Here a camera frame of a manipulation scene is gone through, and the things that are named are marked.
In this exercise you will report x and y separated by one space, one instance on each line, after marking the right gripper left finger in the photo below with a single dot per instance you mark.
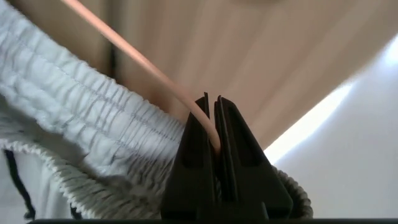
192 174

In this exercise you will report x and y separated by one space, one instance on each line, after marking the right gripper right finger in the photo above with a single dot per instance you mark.
248 177

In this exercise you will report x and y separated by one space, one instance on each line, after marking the pale grey printed garment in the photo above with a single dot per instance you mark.
93 124

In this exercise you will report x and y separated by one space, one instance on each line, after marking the pink clothes hanger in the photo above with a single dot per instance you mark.
149 67

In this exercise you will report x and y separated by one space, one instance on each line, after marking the beige curtain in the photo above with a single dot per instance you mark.
248 56

